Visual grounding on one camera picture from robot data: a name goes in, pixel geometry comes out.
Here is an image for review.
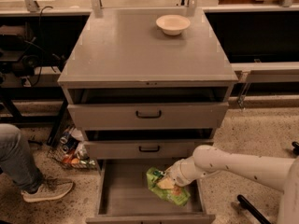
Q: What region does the green rice chip bag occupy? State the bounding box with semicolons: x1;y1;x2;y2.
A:
146;167;191;206

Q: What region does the person's jeans leg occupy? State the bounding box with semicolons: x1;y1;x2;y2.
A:
0;124;43;194

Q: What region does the grey drawer cabinet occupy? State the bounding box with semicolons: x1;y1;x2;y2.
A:
57;7;239;173

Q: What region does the grey middle drawer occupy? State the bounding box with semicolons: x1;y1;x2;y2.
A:
84;129;214;160

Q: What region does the black machine on left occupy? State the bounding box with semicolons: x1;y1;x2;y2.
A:
0;23;65;77

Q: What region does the grey top drawer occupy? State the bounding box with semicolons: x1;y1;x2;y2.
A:
64;87;228;131

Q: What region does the grey drawer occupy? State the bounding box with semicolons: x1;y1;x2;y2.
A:
64;87;228;131
86;159;215;224
84;129;214;160

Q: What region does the black caster knob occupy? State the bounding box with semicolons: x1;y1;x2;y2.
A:
292;141;299;156

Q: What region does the white ceramic bowl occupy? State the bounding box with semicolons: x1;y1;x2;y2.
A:
156;15;191;35

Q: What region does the grey bottom drawer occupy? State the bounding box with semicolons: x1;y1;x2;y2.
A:
86;159;215;224

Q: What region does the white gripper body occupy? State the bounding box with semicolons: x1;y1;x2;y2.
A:
167;159;193;187

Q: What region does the grey sneaker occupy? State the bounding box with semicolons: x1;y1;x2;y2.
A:
21;177;74;203

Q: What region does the wire basket with cans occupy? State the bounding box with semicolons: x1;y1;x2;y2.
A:
47;126;96;170

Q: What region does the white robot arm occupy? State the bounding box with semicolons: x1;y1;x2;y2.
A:
158;145;299;224

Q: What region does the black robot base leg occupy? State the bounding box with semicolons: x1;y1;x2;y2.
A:
237;194;271;224

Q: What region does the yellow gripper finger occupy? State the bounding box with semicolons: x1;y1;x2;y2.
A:
157;176;175;189

